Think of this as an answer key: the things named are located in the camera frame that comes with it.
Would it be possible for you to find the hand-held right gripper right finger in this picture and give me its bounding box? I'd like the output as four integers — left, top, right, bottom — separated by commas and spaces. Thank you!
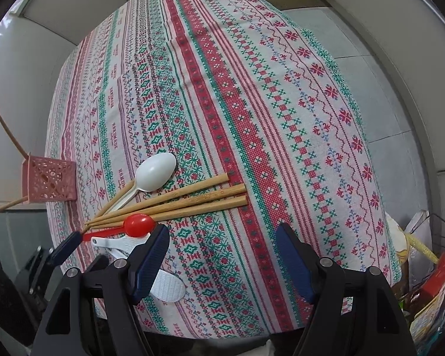
274, 222, 419, 356

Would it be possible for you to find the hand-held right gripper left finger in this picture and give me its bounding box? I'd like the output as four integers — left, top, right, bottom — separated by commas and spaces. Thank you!
31, 223, 171, 356

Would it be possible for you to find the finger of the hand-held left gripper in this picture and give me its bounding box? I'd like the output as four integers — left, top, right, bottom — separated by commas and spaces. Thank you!
49, 231, 83, 266

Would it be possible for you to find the red plastic spoon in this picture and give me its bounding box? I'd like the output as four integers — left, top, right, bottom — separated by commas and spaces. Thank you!
80, 213, 157, 243

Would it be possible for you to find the white ribbed rice paddle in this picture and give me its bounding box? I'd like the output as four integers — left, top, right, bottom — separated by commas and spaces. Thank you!
107, 248, 187, 303

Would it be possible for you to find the white smooth rice paddle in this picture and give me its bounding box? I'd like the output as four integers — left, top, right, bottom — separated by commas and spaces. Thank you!
91, 235, 147, 258

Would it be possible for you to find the pink perforated utensil basket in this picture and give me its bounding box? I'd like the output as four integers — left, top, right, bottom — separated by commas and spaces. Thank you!
21, 152, 77, 204

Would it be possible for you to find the white plastic spoon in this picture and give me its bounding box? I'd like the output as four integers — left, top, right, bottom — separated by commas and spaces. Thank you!
104, 153, 177, 214

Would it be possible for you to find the white plastic bag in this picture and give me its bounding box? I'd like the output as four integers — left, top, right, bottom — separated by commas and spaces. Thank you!
386, 209, 442, 293

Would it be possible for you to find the colourful printed box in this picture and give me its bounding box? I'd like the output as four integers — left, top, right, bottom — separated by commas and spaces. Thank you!
410, 285, 445, 345

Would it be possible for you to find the orange snack package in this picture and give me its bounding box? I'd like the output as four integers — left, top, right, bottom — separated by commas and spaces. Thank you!
421, 245, 445, 305

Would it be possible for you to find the patterned red green tablecloth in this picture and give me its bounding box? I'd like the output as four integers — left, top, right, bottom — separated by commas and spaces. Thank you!
44, 0, 403, 338

